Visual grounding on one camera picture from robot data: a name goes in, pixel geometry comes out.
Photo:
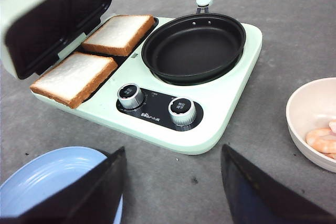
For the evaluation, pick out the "black frying pan green handle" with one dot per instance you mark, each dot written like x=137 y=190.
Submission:
x=196 y=48

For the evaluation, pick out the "right silver control knob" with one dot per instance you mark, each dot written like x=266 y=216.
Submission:
x=182 y=111

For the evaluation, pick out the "blue plastic plate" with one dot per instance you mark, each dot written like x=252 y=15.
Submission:
x=52 y=171

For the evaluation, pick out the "mint green sandwich maker lid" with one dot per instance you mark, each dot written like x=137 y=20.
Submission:
x=35 y=34

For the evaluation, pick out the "mint green breakfast maker base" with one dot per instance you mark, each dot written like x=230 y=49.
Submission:
x=218 y=99

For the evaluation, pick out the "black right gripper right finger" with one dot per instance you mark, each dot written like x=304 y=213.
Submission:
x=255 y=197

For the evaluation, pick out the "pink shrimp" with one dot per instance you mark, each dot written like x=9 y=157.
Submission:
x=323 y=140

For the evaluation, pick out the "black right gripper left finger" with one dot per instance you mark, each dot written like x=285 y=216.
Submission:
x=86 y=195

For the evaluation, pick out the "white bread slice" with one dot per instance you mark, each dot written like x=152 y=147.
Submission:
x=119 y=35
x=74 y=79

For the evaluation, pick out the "left silver control knob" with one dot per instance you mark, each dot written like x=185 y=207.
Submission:
x=130 y=96

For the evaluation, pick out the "silver control knob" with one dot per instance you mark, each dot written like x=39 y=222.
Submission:
x=130 y=96
x=182 y=111

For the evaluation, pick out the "beige ribbed bowl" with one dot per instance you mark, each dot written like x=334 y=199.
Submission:
x=310 y=107

